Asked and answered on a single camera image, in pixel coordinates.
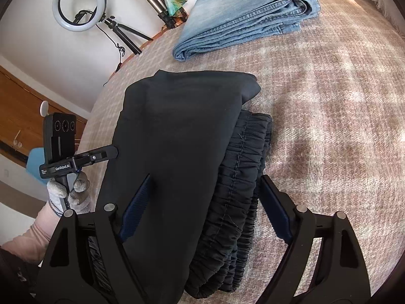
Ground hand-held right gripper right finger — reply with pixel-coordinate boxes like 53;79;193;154
259;174;371;304

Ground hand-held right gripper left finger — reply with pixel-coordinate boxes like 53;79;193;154
35;174;153;304

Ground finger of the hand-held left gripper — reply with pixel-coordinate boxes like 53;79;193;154
73;145;120;167

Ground black pants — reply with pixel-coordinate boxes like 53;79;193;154
95;70;273;300

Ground person's left forearm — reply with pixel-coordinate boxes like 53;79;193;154
0;201;62;255

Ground person's left hand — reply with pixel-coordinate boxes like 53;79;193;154
47;171;92;217

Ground blue chair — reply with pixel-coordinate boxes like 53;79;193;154
27;147;48;181

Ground wooden cabinet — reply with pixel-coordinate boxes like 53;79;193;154
0;55;88;203

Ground person's striped trousers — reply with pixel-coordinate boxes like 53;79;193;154
86;233;114;296

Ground beige checked blanket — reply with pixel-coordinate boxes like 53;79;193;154
80;0;405;304

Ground black tripod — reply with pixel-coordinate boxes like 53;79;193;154
95;16;154;55

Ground folded blue jeans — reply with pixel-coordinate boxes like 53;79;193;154
172;0;321;61

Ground black ring light cable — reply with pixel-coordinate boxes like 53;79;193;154
95;24;127;87

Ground white ring light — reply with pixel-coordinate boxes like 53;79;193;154
52;0;102;29

